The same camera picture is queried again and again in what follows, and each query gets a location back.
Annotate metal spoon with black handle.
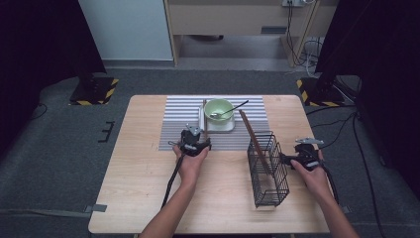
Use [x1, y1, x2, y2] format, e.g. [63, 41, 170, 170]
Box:
[209, 99, 250, 120]

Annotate person's left hand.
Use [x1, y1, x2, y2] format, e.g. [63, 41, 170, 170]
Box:
[173, 147, 211, 189]

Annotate light wooden desk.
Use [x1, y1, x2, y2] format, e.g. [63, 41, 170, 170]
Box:
[163, 0, 341, 67]

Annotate dark curtain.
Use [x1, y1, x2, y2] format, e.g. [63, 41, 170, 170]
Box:
[0, 0, 108, 157]
[315, 0, 420, 191]

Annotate person's right hand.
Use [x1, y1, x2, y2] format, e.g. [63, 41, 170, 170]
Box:
[290, 151, 331, 201]

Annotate dark object under desk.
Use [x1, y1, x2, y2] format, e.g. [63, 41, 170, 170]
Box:
[189, 34, 225, 42]

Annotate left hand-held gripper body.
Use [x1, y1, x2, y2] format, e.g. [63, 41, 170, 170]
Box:
[167, 123, 207, 157]

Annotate white square plate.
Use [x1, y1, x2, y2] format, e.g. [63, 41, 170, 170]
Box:
[197, 102, 236, 133]

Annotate white partition panel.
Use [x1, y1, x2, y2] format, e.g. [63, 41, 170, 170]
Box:
[78, 0, 174, 61]

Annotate black stand base yellow stripes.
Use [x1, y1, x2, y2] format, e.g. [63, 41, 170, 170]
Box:
[68, 59, 120, 107]
[295, 73, 347, 108]

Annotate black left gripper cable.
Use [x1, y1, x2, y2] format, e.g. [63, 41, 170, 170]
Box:
[161, 153, 186, 209]

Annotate grey striped placemat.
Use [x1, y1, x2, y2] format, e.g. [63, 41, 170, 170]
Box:
[157, 95, 271, 152]

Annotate white cable bundle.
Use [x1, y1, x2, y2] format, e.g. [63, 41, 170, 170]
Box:
[304, 37, 324, 77]

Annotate black hanging cable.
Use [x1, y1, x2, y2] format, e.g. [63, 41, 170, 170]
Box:
[286, 1, 309, 67]

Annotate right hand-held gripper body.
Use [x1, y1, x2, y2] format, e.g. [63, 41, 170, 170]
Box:
[294, 137, 325, 172]

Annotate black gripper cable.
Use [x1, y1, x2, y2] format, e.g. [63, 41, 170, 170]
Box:
[321, 164, 340, 205]
[161, 153, 186, 209]

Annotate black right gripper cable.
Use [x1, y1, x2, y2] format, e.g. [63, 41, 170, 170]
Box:
[321, 164, 340, 205]

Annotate light green bowl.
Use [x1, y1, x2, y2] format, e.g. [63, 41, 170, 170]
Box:
[203, 98, 236, 126]

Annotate black wire basket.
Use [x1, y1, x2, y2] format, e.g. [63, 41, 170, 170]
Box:
[247, 130, 290, 208]

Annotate grey power strip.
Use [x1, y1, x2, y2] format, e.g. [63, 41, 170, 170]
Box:
[281, 0, 306, 8]

